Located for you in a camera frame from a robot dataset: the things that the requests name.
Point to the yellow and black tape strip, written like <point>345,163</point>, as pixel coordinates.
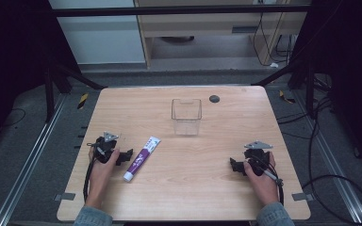
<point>286,98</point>
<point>82,101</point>

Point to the white cabinet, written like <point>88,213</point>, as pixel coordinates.
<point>100,37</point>

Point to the purple and white toothpaste tube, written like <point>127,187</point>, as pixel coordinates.
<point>141,158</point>

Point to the black metal stand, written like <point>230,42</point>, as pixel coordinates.
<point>309,91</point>
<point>48,94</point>

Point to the black horizontal frame bar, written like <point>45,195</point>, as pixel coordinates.
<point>182,10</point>

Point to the clear plastic container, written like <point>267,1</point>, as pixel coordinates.
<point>186,117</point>

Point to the person's left hand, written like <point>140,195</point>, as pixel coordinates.
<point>102,175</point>

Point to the light wooden desk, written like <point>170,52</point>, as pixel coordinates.
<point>201,25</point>

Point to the person's right hand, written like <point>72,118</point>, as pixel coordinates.
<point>262,185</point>

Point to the white plug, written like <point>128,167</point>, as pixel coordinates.
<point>274,65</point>

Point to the grey metal table bracket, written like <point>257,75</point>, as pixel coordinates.
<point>65,196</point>
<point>302,196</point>

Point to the aluminium floor rail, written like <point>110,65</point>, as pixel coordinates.
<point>333,163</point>
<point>28,160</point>

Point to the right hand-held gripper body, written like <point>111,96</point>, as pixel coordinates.
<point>257,158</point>

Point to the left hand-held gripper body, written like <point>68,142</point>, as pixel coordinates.
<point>105,147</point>

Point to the black curtain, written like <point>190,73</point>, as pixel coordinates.
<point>348,62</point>
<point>9,62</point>

